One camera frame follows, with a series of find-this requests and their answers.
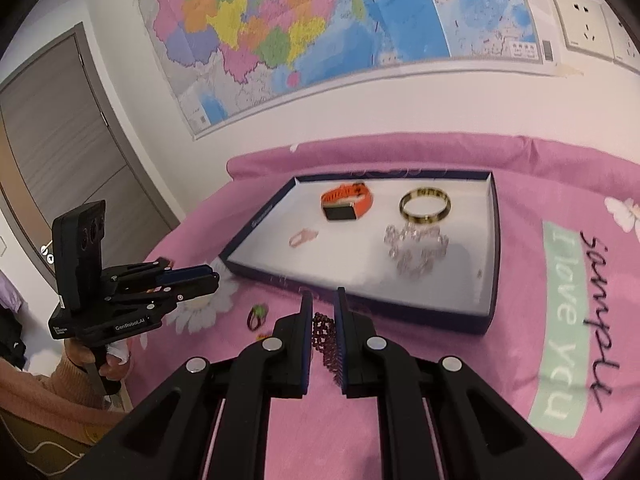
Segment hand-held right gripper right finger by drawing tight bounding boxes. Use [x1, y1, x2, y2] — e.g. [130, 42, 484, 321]
[335, 287, 583, 480]

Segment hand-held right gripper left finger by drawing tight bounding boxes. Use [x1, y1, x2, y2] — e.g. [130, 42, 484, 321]
[92, 290, 313, 480]

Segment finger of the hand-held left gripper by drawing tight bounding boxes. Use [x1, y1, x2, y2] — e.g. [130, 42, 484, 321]
[112, 272, 221, 308]
[105, 258, 213, 286]

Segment purple bead bracelet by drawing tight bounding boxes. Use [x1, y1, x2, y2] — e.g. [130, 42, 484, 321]
[311, 311, 346, 386]

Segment green stone ring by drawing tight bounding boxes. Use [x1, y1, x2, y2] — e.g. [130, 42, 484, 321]
[246, 304, 270, 332]

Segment dark blue cardboard box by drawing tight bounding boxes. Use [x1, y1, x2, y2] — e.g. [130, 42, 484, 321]
[218, 170, 501, 336]

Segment pink hair clip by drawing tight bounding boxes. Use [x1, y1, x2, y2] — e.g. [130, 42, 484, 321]
[289, 227, 319, 249]

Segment clear crystal bead bracelet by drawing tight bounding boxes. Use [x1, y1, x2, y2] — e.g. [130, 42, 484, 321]
[384, 222, 449, 277]

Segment orange smartwatch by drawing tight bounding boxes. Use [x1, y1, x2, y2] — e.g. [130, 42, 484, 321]
[320, 182, 375, 222]

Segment tortoiseshell bangle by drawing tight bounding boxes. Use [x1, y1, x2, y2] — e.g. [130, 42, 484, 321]
[398, 186, 452, 226]

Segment person's left forearm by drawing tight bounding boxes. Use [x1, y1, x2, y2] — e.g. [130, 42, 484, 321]
[0, 355, 126, 431]

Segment person's left hand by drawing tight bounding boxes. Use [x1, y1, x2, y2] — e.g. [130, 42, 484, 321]
[65, 337, 132, 396]

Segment purple cloth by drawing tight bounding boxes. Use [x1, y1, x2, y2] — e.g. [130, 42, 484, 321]
[0, 270, 23, 311]

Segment dark clothes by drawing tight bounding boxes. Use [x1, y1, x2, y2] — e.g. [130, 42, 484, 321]
[0, 305, 27, 368]

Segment wooden door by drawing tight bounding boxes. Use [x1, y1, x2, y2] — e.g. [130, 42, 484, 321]
[0, 22, 181, 286]

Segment olive cloth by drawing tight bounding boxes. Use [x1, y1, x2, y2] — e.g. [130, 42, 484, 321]
[0, 405, 126, 478]

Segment colourful wall map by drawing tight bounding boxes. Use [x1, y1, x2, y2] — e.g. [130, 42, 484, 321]
[137, 0, 558, 141]

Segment white wall socket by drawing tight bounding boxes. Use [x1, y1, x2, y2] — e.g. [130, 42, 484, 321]
[550, 0, 615, 63]
[600, 2, 640, 68]

